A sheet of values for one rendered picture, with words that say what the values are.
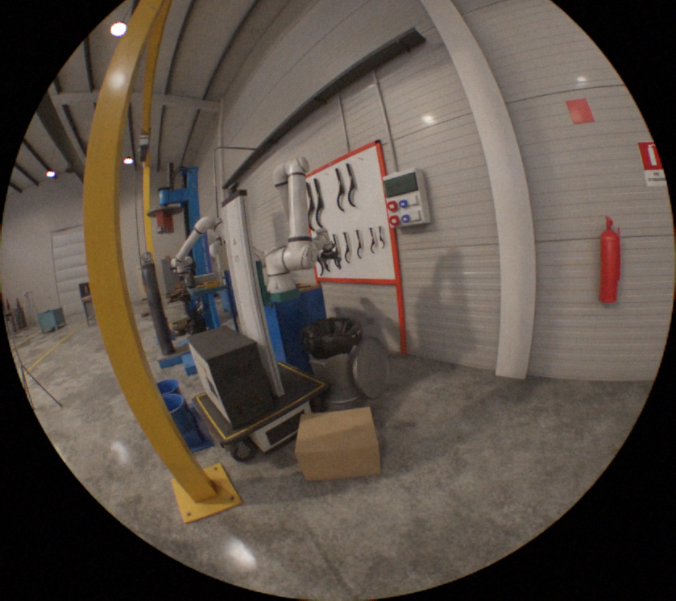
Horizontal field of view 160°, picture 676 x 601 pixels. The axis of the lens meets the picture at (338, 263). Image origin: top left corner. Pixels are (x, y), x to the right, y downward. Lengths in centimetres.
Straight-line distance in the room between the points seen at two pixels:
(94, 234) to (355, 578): 182
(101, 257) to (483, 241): 247
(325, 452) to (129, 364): 105
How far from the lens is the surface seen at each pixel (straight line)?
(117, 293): 115
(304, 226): 147
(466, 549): 143
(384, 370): 234
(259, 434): 169
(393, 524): 146
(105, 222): 118
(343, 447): 141
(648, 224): 231
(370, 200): 269
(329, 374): 201
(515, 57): 253
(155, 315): 375
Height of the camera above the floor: 135
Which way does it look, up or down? 5 degrees down
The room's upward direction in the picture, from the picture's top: 8 degrees counter-clockwise
